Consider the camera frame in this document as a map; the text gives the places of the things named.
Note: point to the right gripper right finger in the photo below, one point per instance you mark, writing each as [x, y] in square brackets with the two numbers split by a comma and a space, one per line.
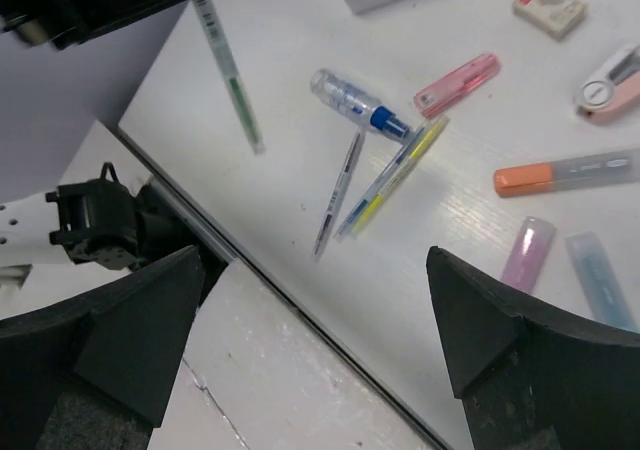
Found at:
[531, 375]

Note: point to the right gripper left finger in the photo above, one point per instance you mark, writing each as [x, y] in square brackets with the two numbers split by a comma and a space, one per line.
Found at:
[96, 371]

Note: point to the green clear gel pen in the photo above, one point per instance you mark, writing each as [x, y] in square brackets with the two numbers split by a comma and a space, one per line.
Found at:
[219, 45]

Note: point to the yellow clear highlighter pen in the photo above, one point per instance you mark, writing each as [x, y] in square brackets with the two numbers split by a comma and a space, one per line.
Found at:
[427, 132]

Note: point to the clear bottle blue cap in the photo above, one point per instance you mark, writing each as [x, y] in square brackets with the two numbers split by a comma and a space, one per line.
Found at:
[357, 105]

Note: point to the pink transparent lead case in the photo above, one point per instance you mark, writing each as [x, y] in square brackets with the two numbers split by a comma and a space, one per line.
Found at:
[453, 87]

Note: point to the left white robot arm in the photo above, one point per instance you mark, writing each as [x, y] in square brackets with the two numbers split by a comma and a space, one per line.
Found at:
[98, 220]

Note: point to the blue transparent case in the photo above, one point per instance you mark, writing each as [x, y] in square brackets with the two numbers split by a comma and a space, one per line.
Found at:
[599, 282]

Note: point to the purple pink highlighter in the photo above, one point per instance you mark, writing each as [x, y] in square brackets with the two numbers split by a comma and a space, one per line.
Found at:
[528, 254]

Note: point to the orange grey highlighter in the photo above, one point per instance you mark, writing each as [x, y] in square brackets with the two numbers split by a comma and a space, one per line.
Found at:
[596, 170]

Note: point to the pink white mini stapler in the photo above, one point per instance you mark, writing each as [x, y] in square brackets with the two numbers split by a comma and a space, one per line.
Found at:
[612, 90]

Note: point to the staples box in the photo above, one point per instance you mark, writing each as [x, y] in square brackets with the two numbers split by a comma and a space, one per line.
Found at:
[556, 18]

